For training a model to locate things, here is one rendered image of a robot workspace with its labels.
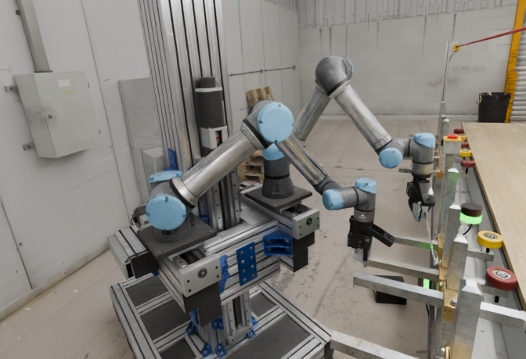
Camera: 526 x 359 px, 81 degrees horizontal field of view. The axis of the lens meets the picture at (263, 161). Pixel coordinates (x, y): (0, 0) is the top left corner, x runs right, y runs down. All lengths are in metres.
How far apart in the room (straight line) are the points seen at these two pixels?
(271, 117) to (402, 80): 7.87
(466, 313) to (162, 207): 0.77
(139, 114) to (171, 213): 2.38
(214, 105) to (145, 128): 2.09
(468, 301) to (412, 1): 8.24
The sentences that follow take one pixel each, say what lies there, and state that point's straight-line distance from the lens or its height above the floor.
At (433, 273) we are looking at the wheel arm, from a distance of 1.31.
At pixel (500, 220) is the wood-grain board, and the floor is 0.90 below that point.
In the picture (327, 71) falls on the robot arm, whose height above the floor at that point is 1.56.
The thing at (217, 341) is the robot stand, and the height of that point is 0.28.
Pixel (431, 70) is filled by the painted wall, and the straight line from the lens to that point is 8.72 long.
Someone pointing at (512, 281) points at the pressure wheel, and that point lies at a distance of 1.30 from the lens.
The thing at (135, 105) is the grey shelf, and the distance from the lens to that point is 3.28.
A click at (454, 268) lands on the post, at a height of 1.04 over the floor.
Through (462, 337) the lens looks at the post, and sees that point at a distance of 0.83.
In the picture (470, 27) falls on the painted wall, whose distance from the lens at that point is 8.82.
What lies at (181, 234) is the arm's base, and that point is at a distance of 1.14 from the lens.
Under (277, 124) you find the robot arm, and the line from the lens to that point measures 0.92.
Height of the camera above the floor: 1.60
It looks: 17 degrees down
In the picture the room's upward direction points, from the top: 4 degrees counter-clockwise
